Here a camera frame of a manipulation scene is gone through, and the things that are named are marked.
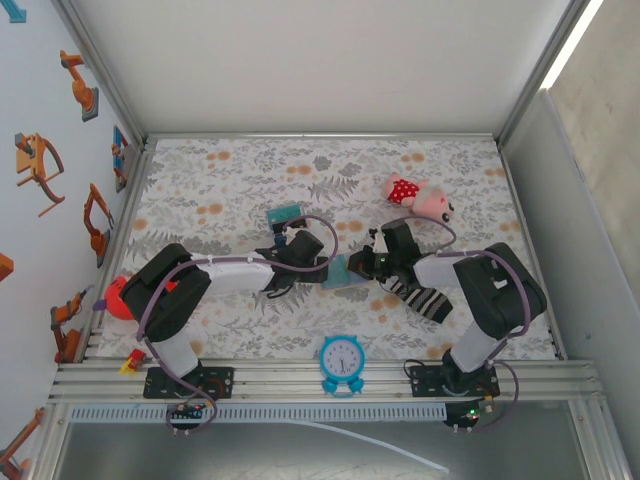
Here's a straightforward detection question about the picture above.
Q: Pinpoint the teal credit card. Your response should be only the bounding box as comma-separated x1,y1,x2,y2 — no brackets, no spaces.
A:
266,202,305,224

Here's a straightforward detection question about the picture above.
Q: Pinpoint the floral patterned table mat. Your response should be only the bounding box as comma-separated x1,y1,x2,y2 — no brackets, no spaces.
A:
94,137,559,361

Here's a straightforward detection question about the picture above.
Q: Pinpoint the pink pig plush toy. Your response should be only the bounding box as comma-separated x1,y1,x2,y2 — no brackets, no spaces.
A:
383,172,456,222

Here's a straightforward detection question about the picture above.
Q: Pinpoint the black white striped sock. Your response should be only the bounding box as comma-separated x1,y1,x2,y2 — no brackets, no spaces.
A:
387,277,454,325

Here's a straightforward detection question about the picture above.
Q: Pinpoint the blue alarm clock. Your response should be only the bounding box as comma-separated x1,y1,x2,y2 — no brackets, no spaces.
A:
318,334,367,399

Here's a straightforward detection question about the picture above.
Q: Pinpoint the small circuit board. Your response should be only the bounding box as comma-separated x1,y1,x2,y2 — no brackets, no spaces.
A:
169,402,207,420
462,396,497,419

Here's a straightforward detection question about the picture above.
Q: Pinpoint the white plastic tube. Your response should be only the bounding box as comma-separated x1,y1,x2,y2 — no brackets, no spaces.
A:
279,418,451,474

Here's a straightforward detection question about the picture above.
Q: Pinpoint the red orange plush toy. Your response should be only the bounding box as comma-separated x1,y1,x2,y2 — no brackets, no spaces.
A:
91,273,139,321

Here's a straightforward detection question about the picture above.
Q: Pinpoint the small yellow red toy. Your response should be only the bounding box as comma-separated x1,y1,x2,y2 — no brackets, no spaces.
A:
118,349,147,375

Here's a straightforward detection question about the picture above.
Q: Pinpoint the white light strip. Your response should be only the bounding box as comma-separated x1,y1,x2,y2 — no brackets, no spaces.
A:
541,0,607,92

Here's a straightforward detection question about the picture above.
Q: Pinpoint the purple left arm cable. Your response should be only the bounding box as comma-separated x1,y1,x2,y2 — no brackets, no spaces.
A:
135,214,340,437

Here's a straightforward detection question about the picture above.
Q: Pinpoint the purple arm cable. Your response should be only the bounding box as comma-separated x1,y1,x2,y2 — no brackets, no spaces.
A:
394,217,531,434
135,214,340,437

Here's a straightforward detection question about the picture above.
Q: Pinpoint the wide aluminium base rail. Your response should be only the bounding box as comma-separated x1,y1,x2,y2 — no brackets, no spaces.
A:
47,357,601,405

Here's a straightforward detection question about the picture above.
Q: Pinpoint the short aluminium frame rail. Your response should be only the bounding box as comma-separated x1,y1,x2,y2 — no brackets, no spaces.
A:
143,131,503,143

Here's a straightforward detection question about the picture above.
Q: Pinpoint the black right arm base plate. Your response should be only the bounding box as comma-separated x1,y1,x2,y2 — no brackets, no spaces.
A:
409,363,501,399

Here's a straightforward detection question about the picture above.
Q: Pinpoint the aluminium side rail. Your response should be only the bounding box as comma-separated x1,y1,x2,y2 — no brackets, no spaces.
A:
74,142,154,362
499,142,566,360

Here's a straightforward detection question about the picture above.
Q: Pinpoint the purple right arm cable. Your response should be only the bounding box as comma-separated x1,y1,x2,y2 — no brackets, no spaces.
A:
394,217,531,434

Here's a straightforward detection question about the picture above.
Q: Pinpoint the white slotted cable duct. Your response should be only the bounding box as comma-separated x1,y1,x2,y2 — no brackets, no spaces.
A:
68,403,448,423

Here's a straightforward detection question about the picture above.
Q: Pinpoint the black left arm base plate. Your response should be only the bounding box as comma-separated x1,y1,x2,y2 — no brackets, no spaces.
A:
143,366,236,400

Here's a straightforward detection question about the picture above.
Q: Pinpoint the black round mount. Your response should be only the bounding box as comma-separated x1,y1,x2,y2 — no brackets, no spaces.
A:
443,399,496,434

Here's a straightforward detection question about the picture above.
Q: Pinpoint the blue orange wall sticker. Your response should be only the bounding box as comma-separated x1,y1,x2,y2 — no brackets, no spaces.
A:
110,124,134,195

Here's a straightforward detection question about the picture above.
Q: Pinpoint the aluminium frame post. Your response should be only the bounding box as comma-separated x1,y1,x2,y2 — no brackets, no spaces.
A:
52,0,147,146
492,0,594,146

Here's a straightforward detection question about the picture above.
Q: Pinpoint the orange claw wall sticker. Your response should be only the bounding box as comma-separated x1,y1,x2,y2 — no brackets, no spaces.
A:
13,131,67,218

